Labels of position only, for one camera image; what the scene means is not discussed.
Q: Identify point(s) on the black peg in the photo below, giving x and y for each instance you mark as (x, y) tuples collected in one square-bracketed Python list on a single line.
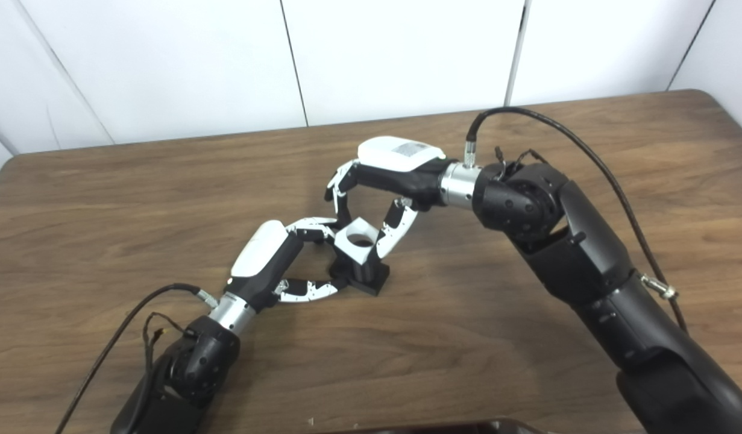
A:
[(367, 278)]

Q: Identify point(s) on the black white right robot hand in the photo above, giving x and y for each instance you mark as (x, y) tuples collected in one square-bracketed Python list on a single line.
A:
[(401, 166)]

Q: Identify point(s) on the white square piece with hole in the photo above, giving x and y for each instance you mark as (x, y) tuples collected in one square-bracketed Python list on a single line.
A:
[(361, 256)]

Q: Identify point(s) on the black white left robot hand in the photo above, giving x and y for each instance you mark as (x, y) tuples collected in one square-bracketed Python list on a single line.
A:
[(262, 256)]

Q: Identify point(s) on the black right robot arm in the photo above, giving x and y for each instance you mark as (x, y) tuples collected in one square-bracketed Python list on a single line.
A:
[(587, 259)]

